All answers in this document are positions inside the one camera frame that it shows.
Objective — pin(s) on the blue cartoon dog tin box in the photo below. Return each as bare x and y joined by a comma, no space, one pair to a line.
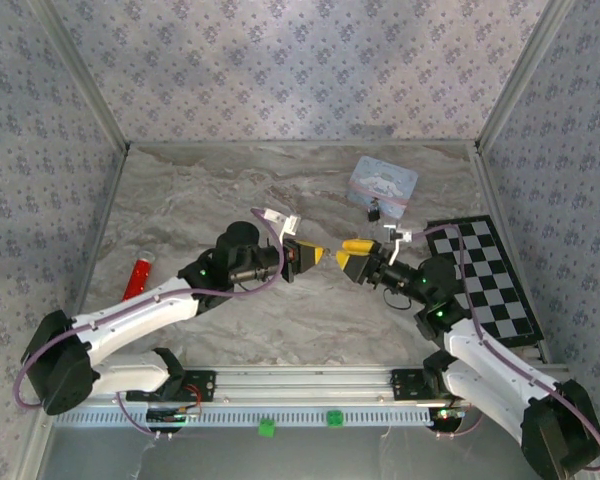
382,180

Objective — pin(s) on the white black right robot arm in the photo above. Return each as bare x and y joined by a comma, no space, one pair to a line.
490,370

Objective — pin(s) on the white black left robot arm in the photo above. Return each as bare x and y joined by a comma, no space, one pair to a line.
130,315

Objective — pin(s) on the black white checkerboard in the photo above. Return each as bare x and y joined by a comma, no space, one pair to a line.
500,280

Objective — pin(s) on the red glitter tube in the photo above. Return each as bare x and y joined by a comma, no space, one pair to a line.
137,280

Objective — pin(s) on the green toy brick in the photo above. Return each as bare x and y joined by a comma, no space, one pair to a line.
266,429
335,419

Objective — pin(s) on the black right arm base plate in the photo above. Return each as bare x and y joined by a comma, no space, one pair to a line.
405,385

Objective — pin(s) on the aluminium table back rail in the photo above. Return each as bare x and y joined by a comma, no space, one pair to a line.
300,144

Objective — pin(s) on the aluminium table side rail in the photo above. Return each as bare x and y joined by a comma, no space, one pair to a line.
490,190
101,225

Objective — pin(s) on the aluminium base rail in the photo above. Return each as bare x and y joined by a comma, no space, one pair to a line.
305,385

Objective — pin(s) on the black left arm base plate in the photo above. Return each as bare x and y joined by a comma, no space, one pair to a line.
205,385

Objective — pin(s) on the aluminium frame post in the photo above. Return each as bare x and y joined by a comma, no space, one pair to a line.
521,75

